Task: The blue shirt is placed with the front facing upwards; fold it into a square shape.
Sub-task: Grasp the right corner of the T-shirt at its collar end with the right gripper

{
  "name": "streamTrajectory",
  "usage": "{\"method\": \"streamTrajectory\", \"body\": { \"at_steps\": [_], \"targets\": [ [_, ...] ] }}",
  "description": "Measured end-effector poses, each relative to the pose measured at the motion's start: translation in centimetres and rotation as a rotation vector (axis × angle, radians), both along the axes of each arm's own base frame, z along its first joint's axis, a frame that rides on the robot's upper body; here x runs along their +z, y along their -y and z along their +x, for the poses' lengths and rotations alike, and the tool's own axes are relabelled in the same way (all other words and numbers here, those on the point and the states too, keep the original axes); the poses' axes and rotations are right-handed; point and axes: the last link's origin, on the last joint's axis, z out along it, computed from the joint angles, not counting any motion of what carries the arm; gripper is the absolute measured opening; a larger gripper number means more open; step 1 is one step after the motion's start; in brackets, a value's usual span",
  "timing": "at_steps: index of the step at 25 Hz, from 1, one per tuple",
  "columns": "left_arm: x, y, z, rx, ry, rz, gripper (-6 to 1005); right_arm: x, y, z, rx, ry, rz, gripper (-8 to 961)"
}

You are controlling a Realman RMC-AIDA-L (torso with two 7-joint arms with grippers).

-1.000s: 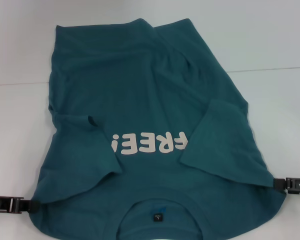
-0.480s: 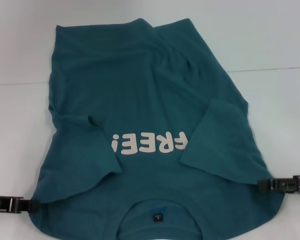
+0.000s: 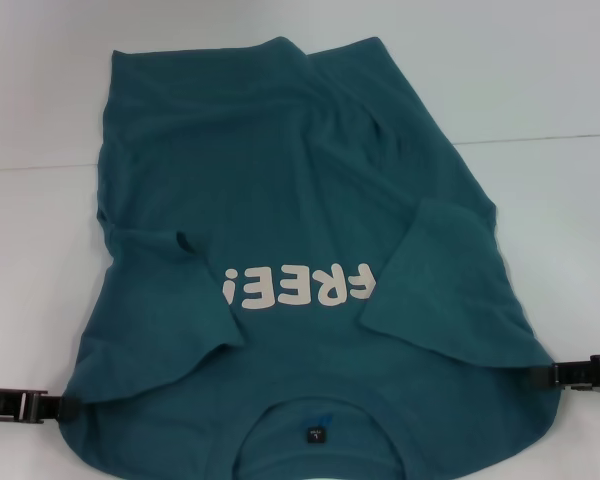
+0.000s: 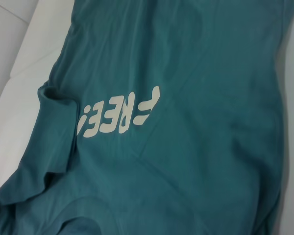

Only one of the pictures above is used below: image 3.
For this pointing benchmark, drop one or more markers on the teal t-shirt with FREE print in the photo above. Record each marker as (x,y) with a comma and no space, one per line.
(290,190)

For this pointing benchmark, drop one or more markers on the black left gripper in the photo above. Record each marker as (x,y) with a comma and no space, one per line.
(2,404)

